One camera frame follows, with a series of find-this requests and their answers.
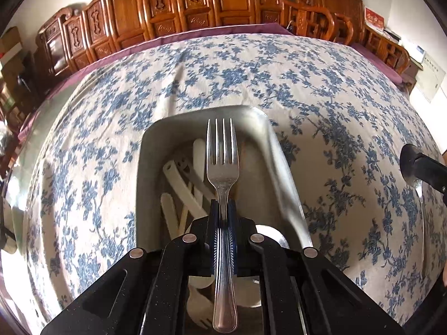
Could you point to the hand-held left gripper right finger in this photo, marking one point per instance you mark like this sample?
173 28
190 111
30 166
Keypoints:
234 237

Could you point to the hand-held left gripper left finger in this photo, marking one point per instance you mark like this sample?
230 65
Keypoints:
213 230

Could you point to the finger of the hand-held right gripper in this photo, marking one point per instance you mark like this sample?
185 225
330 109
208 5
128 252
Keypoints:
419 167

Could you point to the steel spoon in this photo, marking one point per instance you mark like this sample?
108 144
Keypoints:
423 223

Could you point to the steel fork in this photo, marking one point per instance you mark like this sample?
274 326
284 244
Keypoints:
223 167

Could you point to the white plastic fork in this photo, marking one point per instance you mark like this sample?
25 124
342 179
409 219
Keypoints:
199 303

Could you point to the metal utensil box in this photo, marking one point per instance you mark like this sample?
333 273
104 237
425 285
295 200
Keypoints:
153 167

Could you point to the person's right hand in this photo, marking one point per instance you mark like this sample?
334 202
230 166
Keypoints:
444 275

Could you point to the wooden side table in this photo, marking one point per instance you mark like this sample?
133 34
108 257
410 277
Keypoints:
410 71

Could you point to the white and blue box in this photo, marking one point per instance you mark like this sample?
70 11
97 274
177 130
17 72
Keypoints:
415 52

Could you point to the purple armchair cushion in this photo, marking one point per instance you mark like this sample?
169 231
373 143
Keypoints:
366 51

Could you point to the pile of papers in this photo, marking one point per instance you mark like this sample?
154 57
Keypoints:
391 34

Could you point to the blue floral tablecloth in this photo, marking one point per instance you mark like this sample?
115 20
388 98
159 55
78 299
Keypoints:
104 129

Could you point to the carved wooden sofa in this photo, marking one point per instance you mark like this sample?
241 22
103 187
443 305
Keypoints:
230 0

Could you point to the white cardboard box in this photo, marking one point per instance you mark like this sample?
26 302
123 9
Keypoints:
10 56

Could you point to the brown cardboard box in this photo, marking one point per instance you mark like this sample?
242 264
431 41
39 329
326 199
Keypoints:
8 38

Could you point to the white wall notice sheet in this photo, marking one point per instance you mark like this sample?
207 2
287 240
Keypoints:
429 76

